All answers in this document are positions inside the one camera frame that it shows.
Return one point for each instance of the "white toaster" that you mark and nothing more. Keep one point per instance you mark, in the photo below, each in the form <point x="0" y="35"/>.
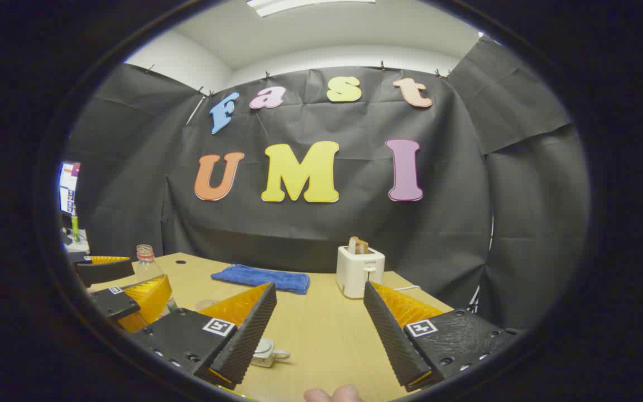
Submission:
<point x="355" y="273"/>

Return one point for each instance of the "green bottle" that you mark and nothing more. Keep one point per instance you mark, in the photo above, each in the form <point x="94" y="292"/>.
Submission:
<point x="75" y="226"/>

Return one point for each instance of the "ceiling light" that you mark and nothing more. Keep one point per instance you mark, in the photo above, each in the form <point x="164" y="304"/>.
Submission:
<point x="299" y="5"/>

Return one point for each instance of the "clear plastic water bottle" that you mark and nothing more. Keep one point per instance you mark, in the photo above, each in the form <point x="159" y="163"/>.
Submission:
<point x="147" y="268"/>

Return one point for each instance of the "white teacup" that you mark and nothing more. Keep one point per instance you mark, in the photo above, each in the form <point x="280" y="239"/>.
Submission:
<point x="268" y="357"/>

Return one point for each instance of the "black backdrop cloth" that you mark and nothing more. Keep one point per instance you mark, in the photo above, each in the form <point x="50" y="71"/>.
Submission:
<point x="299" y="234"/>

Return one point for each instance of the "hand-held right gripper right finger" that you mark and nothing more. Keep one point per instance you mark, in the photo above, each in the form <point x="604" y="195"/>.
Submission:
<point x="391" y="335"/>

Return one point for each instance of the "blue towel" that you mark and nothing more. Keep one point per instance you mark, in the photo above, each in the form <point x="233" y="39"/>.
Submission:
<point x="263" y="277"/>

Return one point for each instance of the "computer monitor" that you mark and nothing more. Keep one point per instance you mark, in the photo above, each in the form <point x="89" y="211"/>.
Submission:
<point x="69" y="187"/>

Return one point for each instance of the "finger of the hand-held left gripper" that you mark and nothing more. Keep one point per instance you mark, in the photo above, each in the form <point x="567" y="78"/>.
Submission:
<point x="145" y="304"/>
<point x="104" y="271"/>

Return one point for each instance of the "bread slice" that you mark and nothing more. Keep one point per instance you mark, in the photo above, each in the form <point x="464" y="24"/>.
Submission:
<point x="358" y="245"/>

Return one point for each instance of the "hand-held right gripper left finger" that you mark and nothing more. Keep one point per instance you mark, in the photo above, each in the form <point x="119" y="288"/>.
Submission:
<point x="249" y="335"/>

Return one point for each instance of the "round wooden coaster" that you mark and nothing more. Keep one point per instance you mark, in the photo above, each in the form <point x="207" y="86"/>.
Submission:
<point x="205" y="304"/>

